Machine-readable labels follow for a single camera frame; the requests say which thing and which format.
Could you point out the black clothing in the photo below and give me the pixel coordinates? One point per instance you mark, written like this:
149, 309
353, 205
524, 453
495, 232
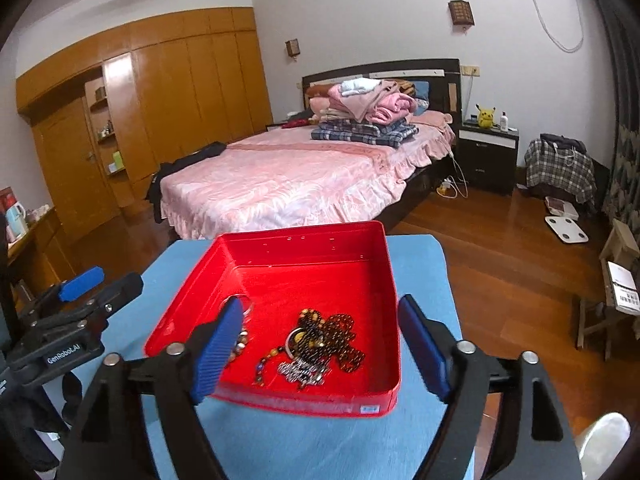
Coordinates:
200, 155

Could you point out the wooden stool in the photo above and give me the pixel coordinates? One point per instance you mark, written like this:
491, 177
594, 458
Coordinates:
592, 315

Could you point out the bed with pink cover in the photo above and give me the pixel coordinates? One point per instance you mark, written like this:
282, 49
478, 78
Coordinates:
280, 185

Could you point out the dark red garment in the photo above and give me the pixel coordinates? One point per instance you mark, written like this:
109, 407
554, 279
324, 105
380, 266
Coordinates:
297, 122

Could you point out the white electric kettle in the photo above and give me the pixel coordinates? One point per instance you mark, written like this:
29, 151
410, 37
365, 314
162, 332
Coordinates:
16, 222

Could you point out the blue plaid folded blanket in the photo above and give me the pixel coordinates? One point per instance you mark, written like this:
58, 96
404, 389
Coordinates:
360, 132

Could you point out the red tin box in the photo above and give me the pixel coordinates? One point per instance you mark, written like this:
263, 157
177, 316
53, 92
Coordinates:
310, 280

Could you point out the large wooden wall lamp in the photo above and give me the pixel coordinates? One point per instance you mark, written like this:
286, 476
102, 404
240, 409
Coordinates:
461, 12

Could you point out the green box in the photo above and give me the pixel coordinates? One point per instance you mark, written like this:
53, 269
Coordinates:
118, 162

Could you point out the patterned grey curtain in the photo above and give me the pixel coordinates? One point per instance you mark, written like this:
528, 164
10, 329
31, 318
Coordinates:
622, 160

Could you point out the dark nightstand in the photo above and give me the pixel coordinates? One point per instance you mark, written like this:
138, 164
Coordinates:
487, 160

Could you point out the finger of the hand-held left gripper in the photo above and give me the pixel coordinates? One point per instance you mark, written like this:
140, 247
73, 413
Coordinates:
80, 282
122, 290

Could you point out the wooden desk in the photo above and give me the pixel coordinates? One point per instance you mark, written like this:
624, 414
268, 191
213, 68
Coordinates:
40, 250

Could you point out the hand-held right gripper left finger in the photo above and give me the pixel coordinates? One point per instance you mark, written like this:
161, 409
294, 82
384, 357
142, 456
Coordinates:
220, 345

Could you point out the dark wooden headboard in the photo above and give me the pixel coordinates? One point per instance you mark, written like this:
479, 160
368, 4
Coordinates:
440, 67

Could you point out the white labelled box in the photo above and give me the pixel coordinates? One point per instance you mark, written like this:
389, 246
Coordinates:
622, 287

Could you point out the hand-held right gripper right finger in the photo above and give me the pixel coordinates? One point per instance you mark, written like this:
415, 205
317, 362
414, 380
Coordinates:
425, 350

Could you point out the yellow plush toy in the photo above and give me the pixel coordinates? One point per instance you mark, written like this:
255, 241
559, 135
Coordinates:
485, 116

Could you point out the wall socket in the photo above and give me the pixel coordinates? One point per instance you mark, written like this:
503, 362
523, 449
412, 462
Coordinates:
471, 70

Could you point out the white bottle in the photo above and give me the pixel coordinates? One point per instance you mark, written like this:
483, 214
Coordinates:
504, 122

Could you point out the pink folded clothes pile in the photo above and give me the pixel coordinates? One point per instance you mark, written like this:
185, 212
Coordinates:
385, 105

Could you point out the small wooden wall lamp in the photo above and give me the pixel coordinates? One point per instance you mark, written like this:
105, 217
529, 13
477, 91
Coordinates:
292, 48

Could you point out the plaid bag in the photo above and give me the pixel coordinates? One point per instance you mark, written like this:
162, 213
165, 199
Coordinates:
560, 170

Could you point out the wooden wardrobe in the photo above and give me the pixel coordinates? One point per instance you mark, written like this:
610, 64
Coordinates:
175, 85

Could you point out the dark cloth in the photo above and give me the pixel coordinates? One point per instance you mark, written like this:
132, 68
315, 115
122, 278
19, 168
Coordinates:
30, 425

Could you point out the white round object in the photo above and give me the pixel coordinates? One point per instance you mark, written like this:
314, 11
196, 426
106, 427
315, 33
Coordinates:
602, 445

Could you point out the white folded cloth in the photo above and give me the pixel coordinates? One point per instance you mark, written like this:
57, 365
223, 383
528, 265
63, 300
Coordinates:
357, 86

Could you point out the white bathroom scale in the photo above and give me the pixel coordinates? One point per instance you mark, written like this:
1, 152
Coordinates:
567, 230

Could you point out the white flat box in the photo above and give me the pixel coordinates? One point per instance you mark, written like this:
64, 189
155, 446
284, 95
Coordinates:
562, 206

